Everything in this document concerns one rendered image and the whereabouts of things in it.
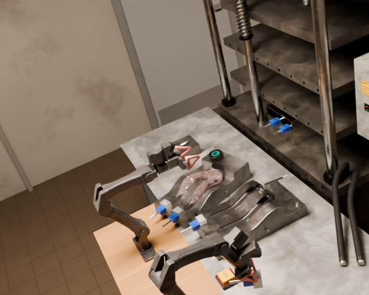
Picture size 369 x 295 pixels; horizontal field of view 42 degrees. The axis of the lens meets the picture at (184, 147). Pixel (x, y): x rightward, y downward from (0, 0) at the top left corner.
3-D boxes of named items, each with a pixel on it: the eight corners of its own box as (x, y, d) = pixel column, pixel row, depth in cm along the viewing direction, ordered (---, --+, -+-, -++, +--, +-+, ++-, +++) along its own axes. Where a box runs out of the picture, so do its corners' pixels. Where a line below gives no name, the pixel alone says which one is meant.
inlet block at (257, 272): (231, 291, 195) (228, 282, 192) (229, 281, 200) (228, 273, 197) (263, 287, 194) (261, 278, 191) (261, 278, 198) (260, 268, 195)
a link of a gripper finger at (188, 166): (193, 146, 230) (176, 153, 228) (200, 152, 224) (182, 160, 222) (196, 157, 233) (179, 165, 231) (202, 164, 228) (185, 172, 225)
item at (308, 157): (333, 200, 250) (332, 191, 247) (219, 110, 356) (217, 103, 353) (456, 136, 269) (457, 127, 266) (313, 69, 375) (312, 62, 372)
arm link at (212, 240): (217, 228, 185) (147, 254, 171) (231, 240, 179) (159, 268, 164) (217, 254, 191) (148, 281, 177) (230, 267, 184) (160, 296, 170)
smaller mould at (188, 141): (173, 166, 297) (170, 157, 293) (164, 155, 309) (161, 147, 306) (201, 153, 302) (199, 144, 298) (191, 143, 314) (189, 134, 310)
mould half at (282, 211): (218, 261, 224) (212, 240, 217) (195, 229, 245) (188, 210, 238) (307, 214, 235) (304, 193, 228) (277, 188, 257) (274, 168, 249)
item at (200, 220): (184, 239, 232) (181, 231, 229) (180, 233, 236) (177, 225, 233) (208, 227, 235) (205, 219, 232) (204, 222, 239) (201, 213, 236)
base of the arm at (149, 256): (140, 222, 248) (127, 228, 247) (153, 244, 232) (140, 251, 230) (144, 233, 252) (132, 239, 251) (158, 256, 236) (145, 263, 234)
